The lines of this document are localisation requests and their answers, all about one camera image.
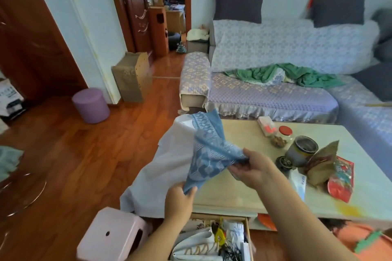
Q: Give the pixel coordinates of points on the white printed appliance box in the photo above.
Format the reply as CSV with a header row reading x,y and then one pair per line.
x,y
10,95

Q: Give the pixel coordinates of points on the pink plastic stool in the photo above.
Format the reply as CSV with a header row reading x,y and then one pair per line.
x,y
107,236

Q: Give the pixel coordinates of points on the light wooden desk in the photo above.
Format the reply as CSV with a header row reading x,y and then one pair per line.
x,y
174,22

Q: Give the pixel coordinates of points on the blue patterned cloth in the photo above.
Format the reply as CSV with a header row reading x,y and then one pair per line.
x,y
208,153

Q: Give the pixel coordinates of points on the dark patterned canister lid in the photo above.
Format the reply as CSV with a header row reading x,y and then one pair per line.
x,y
283,163

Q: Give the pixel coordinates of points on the beige floral tablecloth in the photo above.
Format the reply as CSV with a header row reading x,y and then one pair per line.
x,y
196,225

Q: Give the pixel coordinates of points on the white blue tissue pack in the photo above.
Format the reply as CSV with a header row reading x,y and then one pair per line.
x,y
299,182

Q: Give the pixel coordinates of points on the yellow tape measure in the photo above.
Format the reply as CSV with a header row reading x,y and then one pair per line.
x,y
219,234

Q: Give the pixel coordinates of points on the white red tissue pack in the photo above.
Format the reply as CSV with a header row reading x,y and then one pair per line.
x,y
266,124

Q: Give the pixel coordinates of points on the brown paper tea bag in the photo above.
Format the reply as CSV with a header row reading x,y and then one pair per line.
x,y
321,169

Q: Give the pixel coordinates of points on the orange brown wooden cabinet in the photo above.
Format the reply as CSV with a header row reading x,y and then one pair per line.
x,y
159,31

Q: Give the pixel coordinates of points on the small white box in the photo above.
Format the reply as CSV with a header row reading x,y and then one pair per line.
x,y
245,251

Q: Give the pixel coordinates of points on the small green ornament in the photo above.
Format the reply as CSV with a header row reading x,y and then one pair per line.
x,y
181,48

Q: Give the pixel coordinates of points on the olive brown perforated box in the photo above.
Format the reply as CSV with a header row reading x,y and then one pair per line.
x,y
128,80

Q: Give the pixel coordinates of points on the brown panelled inner door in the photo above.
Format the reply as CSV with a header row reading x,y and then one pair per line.
x,y
134,4

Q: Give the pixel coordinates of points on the person's left forearm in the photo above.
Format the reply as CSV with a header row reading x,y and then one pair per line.
x,y
159,242

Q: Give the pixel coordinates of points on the person's left hand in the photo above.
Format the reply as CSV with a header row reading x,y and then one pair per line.
x,y
179,205

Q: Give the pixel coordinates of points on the cream marble table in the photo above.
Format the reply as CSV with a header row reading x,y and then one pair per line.
x,y
245,135

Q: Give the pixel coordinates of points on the orange plastic basin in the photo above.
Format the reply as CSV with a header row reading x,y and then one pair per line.
x,y
266,222

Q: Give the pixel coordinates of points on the thin wooden stick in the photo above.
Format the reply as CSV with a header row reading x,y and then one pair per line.
x,y
379,104

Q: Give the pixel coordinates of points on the green blanket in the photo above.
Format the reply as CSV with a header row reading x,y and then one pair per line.
x,y
306,75

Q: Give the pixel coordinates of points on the white blue printed bag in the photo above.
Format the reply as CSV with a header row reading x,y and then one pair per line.
x,y
235,230

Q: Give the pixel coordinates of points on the wooden drawer white front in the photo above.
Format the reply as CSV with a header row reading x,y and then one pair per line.
x,y
249,239

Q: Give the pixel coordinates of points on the red lid glass jar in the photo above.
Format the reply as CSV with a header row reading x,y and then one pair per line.
x,y
285,130

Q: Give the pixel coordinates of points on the purple cylindrical stool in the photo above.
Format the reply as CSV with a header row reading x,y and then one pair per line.
x,y
92,106

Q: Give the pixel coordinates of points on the red snack packet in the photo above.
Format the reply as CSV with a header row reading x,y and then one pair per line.
x,y
341,181

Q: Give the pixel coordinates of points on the purple quilted sofa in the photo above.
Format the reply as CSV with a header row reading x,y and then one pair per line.
x,y
275,43

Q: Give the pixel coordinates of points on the dark round basket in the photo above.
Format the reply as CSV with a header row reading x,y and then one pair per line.
x,y
174,40

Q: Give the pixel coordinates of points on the person's right forearm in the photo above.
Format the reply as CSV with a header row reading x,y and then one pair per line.
x,y
303,227

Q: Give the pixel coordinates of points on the dark brown wooden door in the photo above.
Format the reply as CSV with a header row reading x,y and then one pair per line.
x,y
33,40

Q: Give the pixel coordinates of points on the person's right hand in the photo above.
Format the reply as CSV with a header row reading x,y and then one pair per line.
x,y
258,173

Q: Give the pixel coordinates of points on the green plastic toy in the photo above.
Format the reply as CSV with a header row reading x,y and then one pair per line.
x,y
367,241

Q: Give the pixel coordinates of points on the grey open canister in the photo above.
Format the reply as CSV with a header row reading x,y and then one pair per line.
x,y
297,153

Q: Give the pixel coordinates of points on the grey pillow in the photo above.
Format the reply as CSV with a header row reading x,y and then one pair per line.
x,y
375,82
384,23
385,51
337,10
239,5

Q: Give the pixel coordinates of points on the grey side stool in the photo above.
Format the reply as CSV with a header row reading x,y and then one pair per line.
x,y
197,46

